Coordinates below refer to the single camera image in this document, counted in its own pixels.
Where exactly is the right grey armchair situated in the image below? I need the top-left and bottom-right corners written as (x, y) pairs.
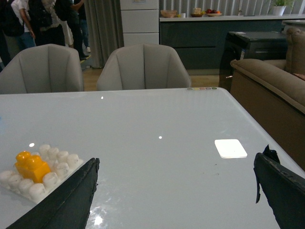
top-left (96, 43), bottom-right (191, 91)

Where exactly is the grey curtain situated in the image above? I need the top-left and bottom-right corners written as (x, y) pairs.
top-left (84, 0), bottom-right (124, 68)

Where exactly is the yellow toy block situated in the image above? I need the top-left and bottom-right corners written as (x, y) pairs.
top-left (15, 151), bottom-right (51, 183)

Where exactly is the person in dark trousers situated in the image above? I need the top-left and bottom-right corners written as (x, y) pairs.
top-left (54, 0), bottom-right (88, 61)

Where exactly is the white pillar cabinet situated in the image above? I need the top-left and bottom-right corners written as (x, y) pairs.
top-left (120, 0), bottom-right (159, 46)

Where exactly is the person in blue jeans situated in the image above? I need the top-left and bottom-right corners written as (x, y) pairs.
top-left (11, 0), bottom-right (36, 51)

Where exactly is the person in white dress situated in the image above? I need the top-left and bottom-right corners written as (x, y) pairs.
top-left (59, 19), bottom-right (74, 48)

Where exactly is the left grey armchair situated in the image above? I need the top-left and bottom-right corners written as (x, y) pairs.
top-left (0, 44), bottom-right (84, 94)

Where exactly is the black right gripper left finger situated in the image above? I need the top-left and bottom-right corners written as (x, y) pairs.
top-left (8, 158), bottom-right (100, 229)

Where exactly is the fruit plate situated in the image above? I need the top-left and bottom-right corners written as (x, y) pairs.
top-left (205, 9), bottom-right (222, 17)

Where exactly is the beige sofa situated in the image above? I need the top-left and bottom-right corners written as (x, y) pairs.
top-left (230, 27), bottom-right (305, 169)

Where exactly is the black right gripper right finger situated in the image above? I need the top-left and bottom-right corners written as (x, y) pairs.
top-left (254, 146), bottom-right (305, 229)

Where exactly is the coloured sticker strip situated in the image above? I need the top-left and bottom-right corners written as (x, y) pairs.
top-left (187, 87), bottom-right (218, 91)

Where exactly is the grey armchair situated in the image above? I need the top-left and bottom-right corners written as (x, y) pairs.
top-left (0, 44), bottom-right (84, 94)
top-left (96, 43), bottom-right (191, 91)

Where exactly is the dark grey counter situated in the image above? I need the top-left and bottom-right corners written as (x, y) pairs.
top-left (160, 14), bottom-right (305, 70)

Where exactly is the black side cabinet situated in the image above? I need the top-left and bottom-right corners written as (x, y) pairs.
top-left (219, 31), bottom-right (287, 91)

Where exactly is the white potted plant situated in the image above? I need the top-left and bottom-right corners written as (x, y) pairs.
top-left (268, 0), bottom-right (295, 16)

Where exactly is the white studded base plate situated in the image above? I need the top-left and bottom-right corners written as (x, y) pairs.
top-left (0, 145), bottom-right (83, 204)

